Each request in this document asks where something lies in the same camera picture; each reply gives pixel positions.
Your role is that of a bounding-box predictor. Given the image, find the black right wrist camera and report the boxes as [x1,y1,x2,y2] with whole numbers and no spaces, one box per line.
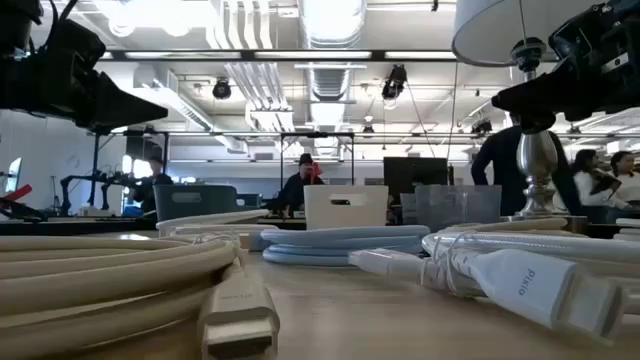
[548,12,609,64]

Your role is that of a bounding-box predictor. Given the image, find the black ceiling spotlight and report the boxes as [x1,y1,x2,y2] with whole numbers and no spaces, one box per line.
[380,63,409,101]
[211,77,233,101]

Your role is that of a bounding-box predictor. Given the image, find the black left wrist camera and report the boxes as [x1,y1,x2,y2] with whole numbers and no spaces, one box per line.
[43,18,107,86]

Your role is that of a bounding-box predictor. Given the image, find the white braided HDMI cable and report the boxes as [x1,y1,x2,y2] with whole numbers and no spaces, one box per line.
[155,208,274,252]

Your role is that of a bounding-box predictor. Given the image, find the light blue HDMI cable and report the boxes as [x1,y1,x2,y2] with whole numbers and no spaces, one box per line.
[348,230,640,347]
[260,224,432,268]

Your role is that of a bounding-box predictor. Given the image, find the overhead light bar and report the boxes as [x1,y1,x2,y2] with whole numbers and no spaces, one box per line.
[99,48,457,63]

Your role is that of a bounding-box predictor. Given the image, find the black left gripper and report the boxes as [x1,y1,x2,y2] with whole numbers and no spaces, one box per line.
[0,53,169,134]

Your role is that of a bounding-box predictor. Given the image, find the red and black clamp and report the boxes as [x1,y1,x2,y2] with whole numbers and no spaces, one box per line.
[0,183,47,222]

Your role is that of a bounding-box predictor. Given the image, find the black background rig frame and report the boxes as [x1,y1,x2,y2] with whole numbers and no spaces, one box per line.
[89,129,357,211]

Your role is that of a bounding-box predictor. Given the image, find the dark grey plastic bin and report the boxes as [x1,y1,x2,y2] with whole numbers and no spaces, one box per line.
[153,184,240,223]

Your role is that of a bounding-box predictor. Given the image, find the person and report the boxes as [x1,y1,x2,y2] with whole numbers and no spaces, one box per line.
[607,150,640,206]
[130,155,175,214]
[269,152,326,219]
[569,148,632,224]
[470,112,584,217]

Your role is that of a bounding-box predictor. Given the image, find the white plastic bin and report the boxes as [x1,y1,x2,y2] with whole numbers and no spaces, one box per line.
[303,185,390,231]

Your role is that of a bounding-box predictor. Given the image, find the translucent grey plastic bin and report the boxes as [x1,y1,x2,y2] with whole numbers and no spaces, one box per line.
[399,184,503,234]

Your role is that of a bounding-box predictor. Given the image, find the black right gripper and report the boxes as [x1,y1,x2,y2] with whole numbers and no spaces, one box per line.
[492,19,640,121]

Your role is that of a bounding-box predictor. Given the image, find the cream braided HDMI cable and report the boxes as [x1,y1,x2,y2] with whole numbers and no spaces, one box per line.
[0,234,281,360]

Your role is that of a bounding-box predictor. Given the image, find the silver ventilation duct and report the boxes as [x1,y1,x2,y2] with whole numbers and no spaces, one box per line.
[297,0,369,101]

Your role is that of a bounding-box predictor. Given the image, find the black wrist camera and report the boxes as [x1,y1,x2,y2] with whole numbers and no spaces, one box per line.
[548,12,609,64]
[43,18,107,86]

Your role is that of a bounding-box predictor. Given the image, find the table lamp white shade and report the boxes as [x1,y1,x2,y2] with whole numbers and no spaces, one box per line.
[451,0,609,235]

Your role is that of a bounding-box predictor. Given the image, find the black computer monitor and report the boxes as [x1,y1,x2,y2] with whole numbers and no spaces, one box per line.
[383,156,450,206]

